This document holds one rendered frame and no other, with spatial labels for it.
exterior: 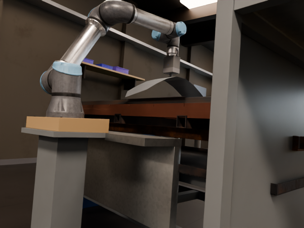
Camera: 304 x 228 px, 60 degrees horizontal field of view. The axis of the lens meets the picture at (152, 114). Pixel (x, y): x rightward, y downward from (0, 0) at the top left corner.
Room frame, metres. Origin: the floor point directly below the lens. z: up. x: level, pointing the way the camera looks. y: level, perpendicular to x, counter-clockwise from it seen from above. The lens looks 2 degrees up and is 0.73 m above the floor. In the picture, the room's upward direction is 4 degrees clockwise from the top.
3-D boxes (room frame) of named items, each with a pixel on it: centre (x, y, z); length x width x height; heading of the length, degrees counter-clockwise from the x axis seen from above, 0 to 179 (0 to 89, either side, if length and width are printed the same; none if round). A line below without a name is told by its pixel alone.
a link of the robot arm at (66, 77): (1.09, 0.37, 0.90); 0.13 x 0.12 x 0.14; 38
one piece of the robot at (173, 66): (1.63, -0.11, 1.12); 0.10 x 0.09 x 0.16; 133
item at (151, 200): (1.52, 0.33, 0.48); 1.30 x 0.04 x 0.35; 43
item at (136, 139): (1.47, 0.39, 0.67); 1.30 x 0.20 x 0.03; 43
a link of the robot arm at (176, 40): (1.63, -0.10, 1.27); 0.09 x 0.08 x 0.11; 128
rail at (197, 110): (1.40, 0.16, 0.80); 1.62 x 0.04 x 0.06; 43
